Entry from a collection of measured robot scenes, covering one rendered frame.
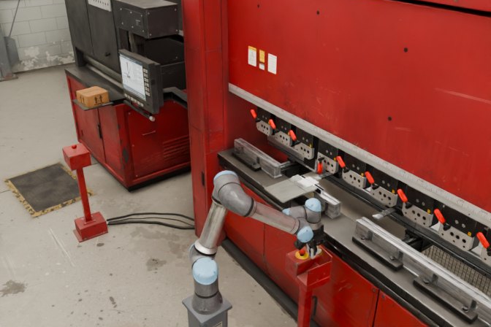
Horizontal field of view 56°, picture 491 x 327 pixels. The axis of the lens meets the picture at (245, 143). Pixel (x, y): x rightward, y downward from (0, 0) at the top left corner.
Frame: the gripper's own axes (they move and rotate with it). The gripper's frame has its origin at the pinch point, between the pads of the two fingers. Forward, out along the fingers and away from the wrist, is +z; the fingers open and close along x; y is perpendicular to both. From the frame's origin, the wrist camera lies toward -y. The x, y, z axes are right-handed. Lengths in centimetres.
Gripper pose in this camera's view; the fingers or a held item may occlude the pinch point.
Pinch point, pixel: (310, 257)
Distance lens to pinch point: 255.5
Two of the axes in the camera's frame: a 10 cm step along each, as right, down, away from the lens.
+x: -4.9, -3.8, 7.8
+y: 8.7, -3.0, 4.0
